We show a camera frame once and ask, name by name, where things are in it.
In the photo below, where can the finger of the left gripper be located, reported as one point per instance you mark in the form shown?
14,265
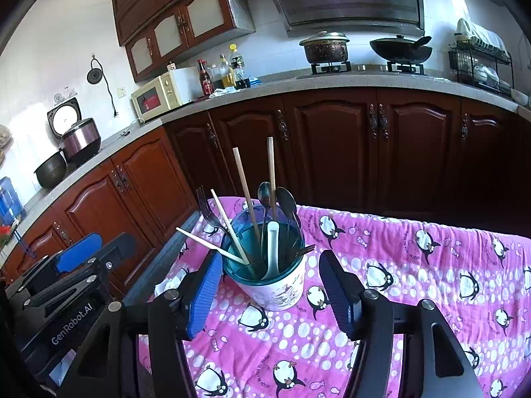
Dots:
103,261
51,268

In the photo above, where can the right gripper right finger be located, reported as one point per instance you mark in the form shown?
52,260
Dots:
343,290

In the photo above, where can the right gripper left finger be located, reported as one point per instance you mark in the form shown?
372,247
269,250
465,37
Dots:
199,295

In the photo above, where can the metal utensil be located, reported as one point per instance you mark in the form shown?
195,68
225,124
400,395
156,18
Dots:
303,251

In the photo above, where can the metal spoon patterned handle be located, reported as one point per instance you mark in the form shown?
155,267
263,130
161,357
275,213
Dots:
264,197

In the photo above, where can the lower wooden kitchen cabinets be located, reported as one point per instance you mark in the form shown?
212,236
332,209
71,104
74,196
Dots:
394,152

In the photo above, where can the white tissue paper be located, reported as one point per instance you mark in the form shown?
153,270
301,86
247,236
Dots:
169,283

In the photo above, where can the white ceramic soup spoon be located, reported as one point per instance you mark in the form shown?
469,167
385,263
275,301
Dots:
272,246

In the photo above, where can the floral utensil holder cup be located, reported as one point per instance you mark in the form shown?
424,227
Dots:
272,292

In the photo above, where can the dark inner cooker pot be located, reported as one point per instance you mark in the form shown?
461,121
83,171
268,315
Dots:
52,171

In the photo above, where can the blue container on counter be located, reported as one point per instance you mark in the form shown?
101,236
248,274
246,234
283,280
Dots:
10,205

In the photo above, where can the black metal fork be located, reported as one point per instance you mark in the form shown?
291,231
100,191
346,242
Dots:
207,212

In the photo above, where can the dark metal spoon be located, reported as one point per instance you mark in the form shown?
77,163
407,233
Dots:
287,204

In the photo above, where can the open rice cooker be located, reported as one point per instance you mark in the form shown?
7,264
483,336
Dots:
79,139

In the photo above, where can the pink penguin blanket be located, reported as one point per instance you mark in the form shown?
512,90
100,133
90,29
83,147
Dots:
375,307

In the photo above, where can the cream microwave oven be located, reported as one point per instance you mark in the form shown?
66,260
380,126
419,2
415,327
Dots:
174,89

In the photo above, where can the brown wooden chopstick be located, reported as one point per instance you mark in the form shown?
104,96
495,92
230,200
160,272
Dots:
271,168

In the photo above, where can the dark soy sauce bottle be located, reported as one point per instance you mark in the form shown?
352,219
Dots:
205,79

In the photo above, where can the grey stone countertop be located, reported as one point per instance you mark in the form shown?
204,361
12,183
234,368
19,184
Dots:
44,198

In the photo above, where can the yellow cap oil bottle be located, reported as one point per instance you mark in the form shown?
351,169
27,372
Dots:
238,66

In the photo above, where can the gas stove burner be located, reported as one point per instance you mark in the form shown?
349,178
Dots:
347,68

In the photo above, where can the brown lidded stew pot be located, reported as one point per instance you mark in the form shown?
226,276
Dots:
326,47

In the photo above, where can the black wok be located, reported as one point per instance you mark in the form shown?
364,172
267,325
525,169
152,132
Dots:
403,51

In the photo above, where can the black dish drying rack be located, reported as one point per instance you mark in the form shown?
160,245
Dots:
480,58

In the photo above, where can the upper wooden wall cabinet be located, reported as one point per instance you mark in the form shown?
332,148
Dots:
157,32

